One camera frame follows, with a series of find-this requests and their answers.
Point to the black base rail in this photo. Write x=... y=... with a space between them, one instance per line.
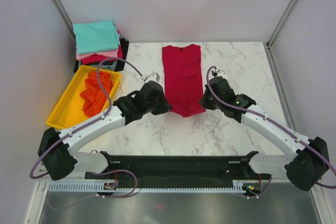
x=177 y=170

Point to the crimson red t-shirt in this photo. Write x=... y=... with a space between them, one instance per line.
x=183 y=81

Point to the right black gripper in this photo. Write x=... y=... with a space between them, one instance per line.
x=208 y=99

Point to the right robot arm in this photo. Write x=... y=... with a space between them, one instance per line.
x=304 y=160

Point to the right aluminium frame post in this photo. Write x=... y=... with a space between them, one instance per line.
x=288 y=10

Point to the white slotted cable duct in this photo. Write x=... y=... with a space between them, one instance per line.
x=106 y=187

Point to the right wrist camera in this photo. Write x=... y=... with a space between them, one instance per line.
x=217 y=72

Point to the folded grey-blue t-shirt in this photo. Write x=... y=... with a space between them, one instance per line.
x=108 y=65

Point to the orange t-shirt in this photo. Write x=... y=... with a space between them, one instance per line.
x=93 y=96

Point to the aluminium frame post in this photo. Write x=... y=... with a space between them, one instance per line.
x=288 y=10
x=64 y=16

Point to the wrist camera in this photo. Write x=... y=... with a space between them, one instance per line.
x=150 y=77
x=217 y=72

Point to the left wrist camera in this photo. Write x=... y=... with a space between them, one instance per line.
x=150 y=77

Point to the left aluminium frame post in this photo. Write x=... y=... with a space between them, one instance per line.
x=64 y=16

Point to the yellow plastic tray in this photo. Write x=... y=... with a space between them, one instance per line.
x=68 y=110

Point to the folded pink t-shirt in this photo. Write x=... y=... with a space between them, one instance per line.
x=110 y=53

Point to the folded black t-shirt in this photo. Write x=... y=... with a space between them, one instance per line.
x=120 y=64

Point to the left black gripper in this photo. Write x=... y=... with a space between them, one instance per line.
x=160 y=102

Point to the folded red t-shirt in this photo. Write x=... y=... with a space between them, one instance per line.
x=96 y=58

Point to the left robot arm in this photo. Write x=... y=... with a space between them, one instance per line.
x=57 y=150

